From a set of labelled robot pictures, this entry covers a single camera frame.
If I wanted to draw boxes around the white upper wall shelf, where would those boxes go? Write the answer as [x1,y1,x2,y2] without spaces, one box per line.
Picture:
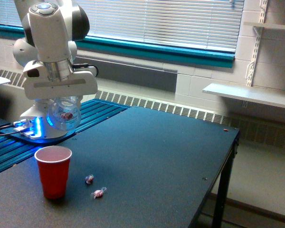
[244,22,285,30]

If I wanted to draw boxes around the white window blinds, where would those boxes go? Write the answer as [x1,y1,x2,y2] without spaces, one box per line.
[0,0,244,53]

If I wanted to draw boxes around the white wall shelf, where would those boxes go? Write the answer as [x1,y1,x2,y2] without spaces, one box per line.
[244,22,285,30]
[202,83,285,108]

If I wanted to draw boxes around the candies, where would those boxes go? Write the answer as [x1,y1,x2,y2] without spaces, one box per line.
[60,112,73,121]

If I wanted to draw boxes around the white shelf bracket rail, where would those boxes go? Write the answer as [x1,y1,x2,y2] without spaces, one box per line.
[245,0,268,87]

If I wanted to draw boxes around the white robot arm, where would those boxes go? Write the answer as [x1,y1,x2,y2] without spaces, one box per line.
[13,0,98,142]

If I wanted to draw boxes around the wrapped peppermint candy upper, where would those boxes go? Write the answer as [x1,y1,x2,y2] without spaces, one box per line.
[85,174,94,185]

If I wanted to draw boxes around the white baseboard radiator vent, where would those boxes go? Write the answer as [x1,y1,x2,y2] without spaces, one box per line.
[77,91,285,149]

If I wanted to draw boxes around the black table leg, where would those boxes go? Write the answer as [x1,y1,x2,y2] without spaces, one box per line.
[211,134,240,228]

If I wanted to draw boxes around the red plastic cup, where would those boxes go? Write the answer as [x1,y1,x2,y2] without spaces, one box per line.
[34,146,72,200]

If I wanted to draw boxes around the wrapped peppermint candy lower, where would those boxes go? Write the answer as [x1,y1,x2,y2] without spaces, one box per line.
[91,187,107,199]

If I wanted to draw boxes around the clear plastic cup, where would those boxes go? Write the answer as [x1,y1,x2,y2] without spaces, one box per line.
[47,96,81,131]

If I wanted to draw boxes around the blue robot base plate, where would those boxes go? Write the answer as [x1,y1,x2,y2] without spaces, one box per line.
[8,131,76,146]

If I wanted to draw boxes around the wrapped peppermint candy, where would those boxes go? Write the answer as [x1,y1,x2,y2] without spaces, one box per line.
[91,187,107,199]
[85,174,94,185]

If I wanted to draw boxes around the white lower wall shelf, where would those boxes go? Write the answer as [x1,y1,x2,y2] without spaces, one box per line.
[202,83,285,108]

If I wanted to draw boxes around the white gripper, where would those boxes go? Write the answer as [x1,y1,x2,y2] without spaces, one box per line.
[23,60,98,100]

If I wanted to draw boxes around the black cables at base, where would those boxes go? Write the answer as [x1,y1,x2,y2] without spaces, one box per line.
[0,121,22,137]

